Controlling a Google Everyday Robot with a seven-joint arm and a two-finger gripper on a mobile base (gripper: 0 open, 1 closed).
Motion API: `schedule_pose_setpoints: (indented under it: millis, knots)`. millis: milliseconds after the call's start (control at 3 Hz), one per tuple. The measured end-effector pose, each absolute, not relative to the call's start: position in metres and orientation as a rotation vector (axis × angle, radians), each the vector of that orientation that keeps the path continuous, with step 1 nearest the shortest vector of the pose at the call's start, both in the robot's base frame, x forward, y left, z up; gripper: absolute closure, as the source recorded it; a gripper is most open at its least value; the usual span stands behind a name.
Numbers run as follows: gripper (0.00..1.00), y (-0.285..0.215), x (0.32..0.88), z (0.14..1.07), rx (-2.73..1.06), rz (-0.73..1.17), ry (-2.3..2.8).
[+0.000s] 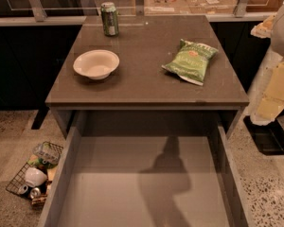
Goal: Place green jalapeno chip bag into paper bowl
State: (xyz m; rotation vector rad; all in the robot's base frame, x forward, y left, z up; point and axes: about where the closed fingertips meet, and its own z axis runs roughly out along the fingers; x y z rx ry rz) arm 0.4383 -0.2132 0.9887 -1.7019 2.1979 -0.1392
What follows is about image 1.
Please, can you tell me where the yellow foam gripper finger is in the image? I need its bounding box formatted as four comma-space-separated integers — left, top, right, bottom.
250, 61, 284, 126

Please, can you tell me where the green jalapeno chip bag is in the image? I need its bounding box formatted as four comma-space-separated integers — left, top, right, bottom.
162, 39, 219, 86

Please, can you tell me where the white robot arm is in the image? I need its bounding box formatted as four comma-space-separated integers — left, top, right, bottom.
248, 2, 284, 126

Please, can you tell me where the white paper bowl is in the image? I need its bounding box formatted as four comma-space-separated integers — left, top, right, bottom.
73, 50, 119, 80

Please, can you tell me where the white ceramic bowl in basket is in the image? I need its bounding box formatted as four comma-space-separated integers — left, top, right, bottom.
25, 167, 47, 187

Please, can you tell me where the open grey drawer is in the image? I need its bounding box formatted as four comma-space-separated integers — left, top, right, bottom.
38, 111, 256, 227

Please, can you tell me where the green soda can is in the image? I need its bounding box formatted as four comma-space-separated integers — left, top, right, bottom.
100, 2, 118, 36

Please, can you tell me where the clear plastic container in basket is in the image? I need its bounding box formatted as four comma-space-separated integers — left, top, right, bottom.
32, 142, 60, 165

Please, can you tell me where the green packet in basket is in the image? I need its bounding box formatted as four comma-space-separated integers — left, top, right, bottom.
27, 155, 55, 170

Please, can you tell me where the silver can in basket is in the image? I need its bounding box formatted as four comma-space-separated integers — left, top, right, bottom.
29, 187, 41, 199
18, 184, 29, 195

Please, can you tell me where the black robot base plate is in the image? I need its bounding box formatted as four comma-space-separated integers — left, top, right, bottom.
243, 116, 284, 155

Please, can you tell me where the black wire basket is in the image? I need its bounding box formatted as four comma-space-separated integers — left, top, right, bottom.
6, 142, 63, 200

